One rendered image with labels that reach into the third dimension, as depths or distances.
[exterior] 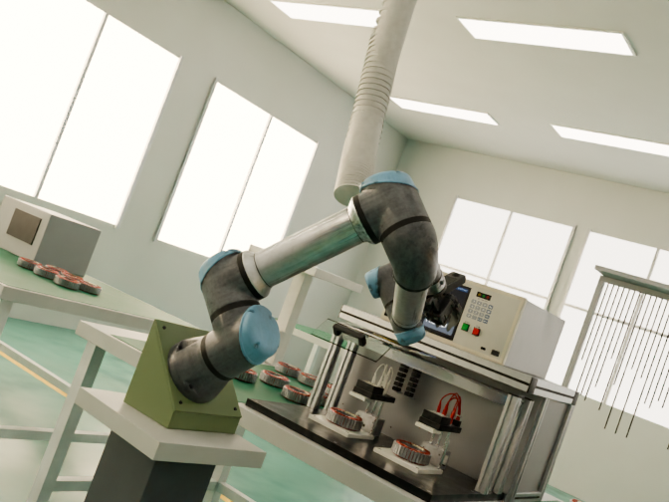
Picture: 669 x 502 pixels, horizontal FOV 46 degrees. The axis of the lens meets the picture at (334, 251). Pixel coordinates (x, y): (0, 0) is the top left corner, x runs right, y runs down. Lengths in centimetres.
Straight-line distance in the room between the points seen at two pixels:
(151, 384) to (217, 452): 21
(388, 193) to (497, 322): 80
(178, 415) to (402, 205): 66
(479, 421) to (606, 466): 627
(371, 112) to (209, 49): 411
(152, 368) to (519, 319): 106
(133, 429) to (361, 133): 223
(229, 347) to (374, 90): 225
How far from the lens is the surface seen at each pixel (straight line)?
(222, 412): 187
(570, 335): 888
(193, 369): 176
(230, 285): 174
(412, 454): 222
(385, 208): 165
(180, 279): 794
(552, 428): 258
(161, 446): 166
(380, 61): 381
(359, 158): 356
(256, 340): 168
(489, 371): 230
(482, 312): 236
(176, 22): 738
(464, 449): 248
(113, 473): 187
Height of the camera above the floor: 116
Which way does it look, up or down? 2 degrees up
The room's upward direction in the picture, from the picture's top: 20 degrees clockwise
